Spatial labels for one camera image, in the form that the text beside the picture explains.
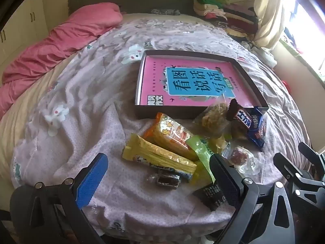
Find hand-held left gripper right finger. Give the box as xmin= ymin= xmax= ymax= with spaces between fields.
xmin=209 ymin=153 xmax=296 ymax=244

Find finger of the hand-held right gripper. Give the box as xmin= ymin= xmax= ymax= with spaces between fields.
xmin=298 ymin=142 xmax=325 ymax=168
xmin=273 ymin=152 xmax=309 ymax=183

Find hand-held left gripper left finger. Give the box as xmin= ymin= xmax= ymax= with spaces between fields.
xmin=28 ymin=153 xmax=109 ymax=244

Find black snack packet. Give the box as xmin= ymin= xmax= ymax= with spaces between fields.
xmin=192 ymin=183 xmax=230 ymax=211

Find clear red candy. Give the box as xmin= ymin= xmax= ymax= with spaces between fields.
xmin=223 ymin=142 xmax=259 ymax=177

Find green snack packet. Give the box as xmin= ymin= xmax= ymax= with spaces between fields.
xmin=185 ymin=135 xmax=229 ymax=185

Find clear pastry packet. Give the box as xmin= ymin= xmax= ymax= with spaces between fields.
xmin=192 ymin=102 xmax=233 ymax=139

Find brown chocolate bar packet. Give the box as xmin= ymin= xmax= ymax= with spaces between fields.
xmin=226 ymin=99 xmax=252 ymax=130

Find yellow snack packet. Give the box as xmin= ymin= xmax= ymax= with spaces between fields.
xmin=122 ymin=133 xmax=198 ymax=182

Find orange snack packet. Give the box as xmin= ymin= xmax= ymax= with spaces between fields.
xmin=143 ymin=112 xmax=204 ymax=162

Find dark shallow cardboard box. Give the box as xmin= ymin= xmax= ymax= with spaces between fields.
xmin=134 ymin=50 xmax=269 ymax=120

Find dark red wrapped candy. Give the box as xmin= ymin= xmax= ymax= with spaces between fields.
xmin=146 ymin=171 xmax=181 ymax=189

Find beige bed sheet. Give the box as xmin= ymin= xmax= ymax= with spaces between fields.
xmin=0 ymin=12 xmax=211 ymax=186

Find printed lilac bedspread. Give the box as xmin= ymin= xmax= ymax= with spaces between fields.
xmin=11 ymin=13 xmax=311 ymax=237

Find white crumpled cloth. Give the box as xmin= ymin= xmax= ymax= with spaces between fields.
xmin=242 ymin=39 xmax=277 ymax=68

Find pink book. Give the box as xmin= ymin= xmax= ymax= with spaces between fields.
xmin=140 ymin=57 xmax=259 ymax=107

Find window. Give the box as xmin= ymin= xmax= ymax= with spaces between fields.
xmin=282 ymin=0 xmax=325 ymax=82

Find pink duvet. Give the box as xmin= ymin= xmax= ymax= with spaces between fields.
xmin=0 ymin=2 xmax=124 ymax=119

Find cream curtain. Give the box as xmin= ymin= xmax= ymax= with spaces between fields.
xmin=250 ymin=0 xmax=286 ymax=50

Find pile of folded clothes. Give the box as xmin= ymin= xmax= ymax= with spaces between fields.
xmin=193 ymin=0 xmax=259 ymax=44

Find cream wardrobe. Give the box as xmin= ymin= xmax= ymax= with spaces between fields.
xmin=0 ymin=0 xmax=49 ymax=66

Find dark patterned cloth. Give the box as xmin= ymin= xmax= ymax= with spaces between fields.
xmin=150 ymin=8 xmax=181 ymax=16

